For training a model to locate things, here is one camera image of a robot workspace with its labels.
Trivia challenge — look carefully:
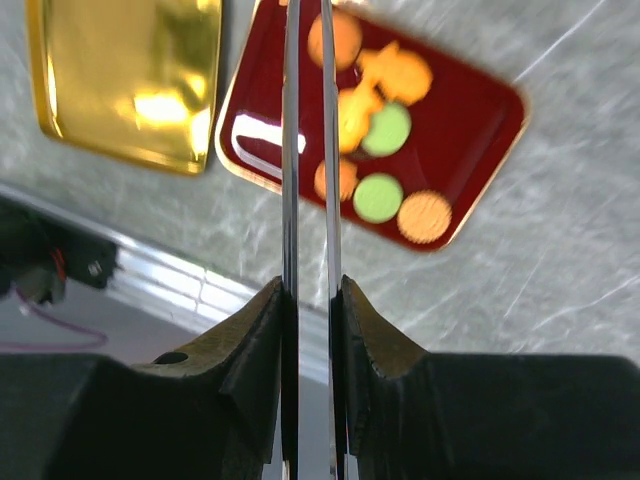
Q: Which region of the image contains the gold tin lid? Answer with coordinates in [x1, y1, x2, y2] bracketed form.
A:
[25, 0, 223, 175]

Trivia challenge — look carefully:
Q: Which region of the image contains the upper green round cookie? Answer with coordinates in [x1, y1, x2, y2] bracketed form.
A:
[361, 102, 412, 157]

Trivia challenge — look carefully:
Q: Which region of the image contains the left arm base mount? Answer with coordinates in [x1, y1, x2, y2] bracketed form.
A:
[1, 199, 117, 305]

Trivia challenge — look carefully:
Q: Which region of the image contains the brown round cookie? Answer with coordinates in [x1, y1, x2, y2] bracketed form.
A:
[307, 10, 362, 71]

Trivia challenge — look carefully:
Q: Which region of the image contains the lower green round cookie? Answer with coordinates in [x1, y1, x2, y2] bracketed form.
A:
[353, 173, 404, 224]

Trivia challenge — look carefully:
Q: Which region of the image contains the red rectangular tray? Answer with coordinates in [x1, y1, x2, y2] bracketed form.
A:
[214, 1, 529, 252]

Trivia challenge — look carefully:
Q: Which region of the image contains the aluminium mounting rail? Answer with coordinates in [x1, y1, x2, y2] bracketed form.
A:
[0, 182, 331, 381]

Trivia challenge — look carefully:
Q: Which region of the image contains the green round cookie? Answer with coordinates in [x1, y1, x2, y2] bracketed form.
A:
[353, 173, 404, 224]
[361, 102, 412, 157]

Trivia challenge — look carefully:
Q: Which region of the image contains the orange swirl cookie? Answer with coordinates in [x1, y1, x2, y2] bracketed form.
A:
[314, 158, 359, 202]

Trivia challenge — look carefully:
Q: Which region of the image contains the orange flower cookie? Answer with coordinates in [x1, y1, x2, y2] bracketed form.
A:
[338, 84, 385, 153]

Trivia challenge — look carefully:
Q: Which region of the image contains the orange waffle round cookie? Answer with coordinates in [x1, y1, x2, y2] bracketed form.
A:
[397, 190, 453, 244]

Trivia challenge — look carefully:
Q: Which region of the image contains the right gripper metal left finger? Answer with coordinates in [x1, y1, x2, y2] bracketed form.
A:
[280, 0, 300, 479]

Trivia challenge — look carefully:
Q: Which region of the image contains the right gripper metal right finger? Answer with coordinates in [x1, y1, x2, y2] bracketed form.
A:
[321, 1, 348, 479]

